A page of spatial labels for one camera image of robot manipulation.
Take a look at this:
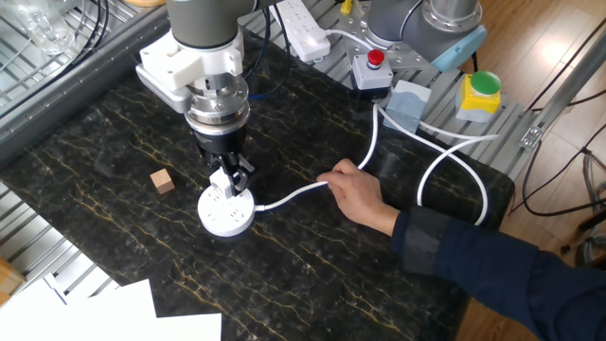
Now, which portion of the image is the metal wire rack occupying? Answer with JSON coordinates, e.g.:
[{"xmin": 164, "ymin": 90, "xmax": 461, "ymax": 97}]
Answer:
[{"xmin": 0, "ymin": 0, "xmax": 143, "ymax": 108}]

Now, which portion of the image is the grey blue plastic box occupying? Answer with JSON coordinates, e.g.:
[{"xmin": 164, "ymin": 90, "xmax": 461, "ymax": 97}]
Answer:
[{"xmin": 383, "ymin": 79, "xmax": 434, "ymax": 135}]

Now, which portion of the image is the white socket cable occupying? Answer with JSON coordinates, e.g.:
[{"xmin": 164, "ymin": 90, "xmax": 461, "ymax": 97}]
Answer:
[{"xmin": 254, "ymin": 103, "xmax": 501, "ymax": 227}]

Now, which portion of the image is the black marble pattern board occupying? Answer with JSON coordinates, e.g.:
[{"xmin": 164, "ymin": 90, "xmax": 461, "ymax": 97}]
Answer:
[{"xmin": 0, "ymin": 27, "xmax": 516, "ymax": 341}]

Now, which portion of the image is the thin white power strip cable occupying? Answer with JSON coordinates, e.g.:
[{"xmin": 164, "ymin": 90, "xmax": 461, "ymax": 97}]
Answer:
[{"xmin": 324, "ymin": 28, "xmax": 376, "ymax": 51}]

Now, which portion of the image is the clear glass jar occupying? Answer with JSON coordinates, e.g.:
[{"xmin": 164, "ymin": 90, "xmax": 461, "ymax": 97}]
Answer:
[{"xmin": 0, "ymin": 0, "xmax": 78, "ymax": 56}]

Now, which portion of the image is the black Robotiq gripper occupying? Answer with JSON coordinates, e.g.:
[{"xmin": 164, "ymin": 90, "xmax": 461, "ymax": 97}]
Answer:
[{"xmin": 192, "ymin": 124, "xmax": 258, "ymax": 196}]

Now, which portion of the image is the person's bare hand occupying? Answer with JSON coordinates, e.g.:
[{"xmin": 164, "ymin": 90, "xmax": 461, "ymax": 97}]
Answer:
[{"xmin": 315, "ymin": 158, "xmax": 401, "ymax": 238}]

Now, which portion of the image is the grey box red button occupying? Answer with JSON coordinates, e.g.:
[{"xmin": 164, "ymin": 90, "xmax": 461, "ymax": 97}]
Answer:
[{"xmin": 349, "ymin": 48, "xmax": 396, "ymax": 100}]

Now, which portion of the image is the white paper sheet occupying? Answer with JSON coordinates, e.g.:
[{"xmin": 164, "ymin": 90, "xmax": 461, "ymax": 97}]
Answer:
[
  {"xmin": 0, "ymin": 273, "xmax": 68, "ymax": 318},
  {"xmin": 61, "ymin": 278, "xmax": 158, "ymax": 319},
  {"xmin": 0, "ymin": 310, "xmax": 223, "ymax": 341}
]

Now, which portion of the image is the white power strip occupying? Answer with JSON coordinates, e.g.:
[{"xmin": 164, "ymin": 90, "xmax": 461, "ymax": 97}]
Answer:
[{"xmin": 272, "ymin": 0, "xmax": 331, "ymax": 63}]

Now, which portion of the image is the black cable bundle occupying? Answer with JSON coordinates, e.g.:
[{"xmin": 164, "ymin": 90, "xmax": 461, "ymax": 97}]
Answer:
[{"xmin": 89, "ymin": 0, "xmax": 112, "ymax": 48}]

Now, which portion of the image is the yellow box green button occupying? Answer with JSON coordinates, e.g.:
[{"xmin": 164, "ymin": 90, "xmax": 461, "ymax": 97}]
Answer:
[{"xmin": 454, "ymin": 70, "xmax": 503, "ymax": 124}]

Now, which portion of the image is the round white socket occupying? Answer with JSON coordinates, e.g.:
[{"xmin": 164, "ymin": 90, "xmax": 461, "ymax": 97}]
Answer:
[{"xmin": 196, "ymin": 187, "xmax": 258, "ymax": 239}]

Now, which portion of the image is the brown box corner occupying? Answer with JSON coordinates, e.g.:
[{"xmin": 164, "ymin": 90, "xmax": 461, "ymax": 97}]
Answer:
[{"xmin": 0, "ymin": 257, "xmax": 26, "ymax": 305}]

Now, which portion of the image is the grey metal frame beam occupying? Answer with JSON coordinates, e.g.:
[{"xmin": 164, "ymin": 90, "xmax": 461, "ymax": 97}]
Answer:
[{"xmin": 0, "ymin": 4, "xmax": 172, "ymax": 168}]

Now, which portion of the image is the grey cable bundle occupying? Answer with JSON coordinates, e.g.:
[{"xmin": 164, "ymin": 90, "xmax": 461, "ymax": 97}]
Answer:
[{"xmin": 578, "ymin": 152, "xmax": 606, "ymax": 269}]

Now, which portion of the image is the blue cable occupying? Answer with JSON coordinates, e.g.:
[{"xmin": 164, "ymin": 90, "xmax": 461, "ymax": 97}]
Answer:
[{"xmin": 245, "ymin": 7, "xmax": 273, "ymax": 101}]

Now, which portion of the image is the aluminium profile beam with bracket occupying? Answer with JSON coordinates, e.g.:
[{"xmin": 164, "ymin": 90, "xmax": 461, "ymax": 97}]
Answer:
[{"xmin": 518, "ymin": 27, "xmax": 606, "ymax": 151}]

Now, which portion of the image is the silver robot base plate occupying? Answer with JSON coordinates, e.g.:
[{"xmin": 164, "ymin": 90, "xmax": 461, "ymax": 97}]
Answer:
[{"xmin": 341, "ymin": 0, "xmax": 439, "ymax": 73}]

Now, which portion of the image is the forearm in navy sleeve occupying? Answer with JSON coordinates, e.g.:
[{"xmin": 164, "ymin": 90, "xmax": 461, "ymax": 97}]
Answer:
[{"xmin": 390, "ymin": 206, "xmax": 606, "ymax": 341}]

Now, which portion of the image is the small wooden cube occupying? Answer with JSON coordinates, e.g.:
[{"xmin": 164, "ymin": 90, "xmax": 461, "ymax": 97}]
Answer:
[{"xmin": 150, "ymin": 168, "xmax": 177, "ymax": 196}]

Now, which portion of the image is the black floor cable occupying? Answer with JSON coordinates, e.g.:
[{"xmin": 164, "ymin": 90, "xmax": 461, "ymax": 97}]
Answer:
[
  {"xmin": 525, "ymin": 18, "xmax": 606, "ymax": 113},
  {"xmin": 508, "ymin": 125, "xmax": 606, "ymax": 219}
]

